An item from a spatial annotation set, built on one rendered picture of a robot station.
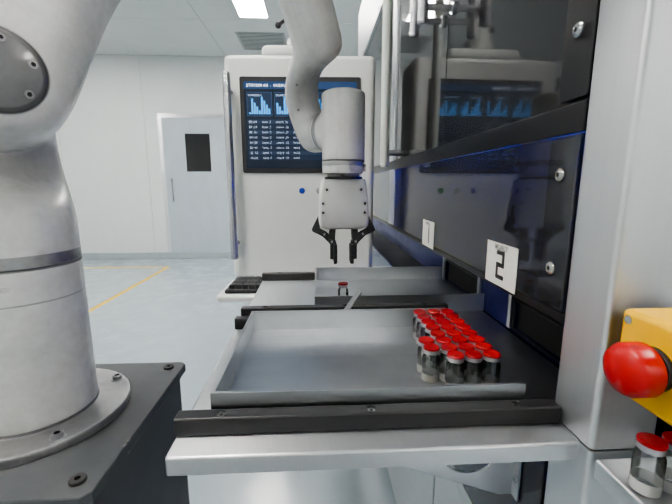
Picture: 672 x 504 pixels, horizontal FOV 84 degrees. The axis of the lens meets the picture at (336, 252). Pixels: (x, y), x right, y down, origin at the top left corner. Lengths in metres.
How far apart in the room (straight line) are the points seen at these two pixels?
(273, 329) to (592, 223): 0.49
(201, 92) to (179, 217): 1.87
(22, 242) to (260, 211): 0.94
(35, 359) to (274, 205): 0.96
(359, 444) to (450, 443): 0.09
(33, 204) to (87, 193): 6.30
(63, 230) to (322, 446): 0.35
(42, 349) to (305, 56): 0.57
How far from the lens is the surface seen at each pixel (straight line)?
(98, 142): 6.70
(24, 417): 0.54
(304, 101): 0.80
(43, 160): 0.58
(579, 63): 0.48
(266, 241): 1.35
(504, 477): 0.61
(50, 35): 0.47
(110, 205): 6.64
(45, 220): 0.49
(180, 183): 6.20
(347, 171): 0.72
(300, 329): 0.67
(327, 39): 0.72
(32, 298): 0.49
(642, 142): 0.40
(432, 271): 1.04
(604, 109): 0.43
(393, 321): 0.68
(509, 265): 0.54
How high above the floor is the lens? 1.13
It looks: 10 degrees down
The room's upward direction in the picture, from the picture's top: straight up
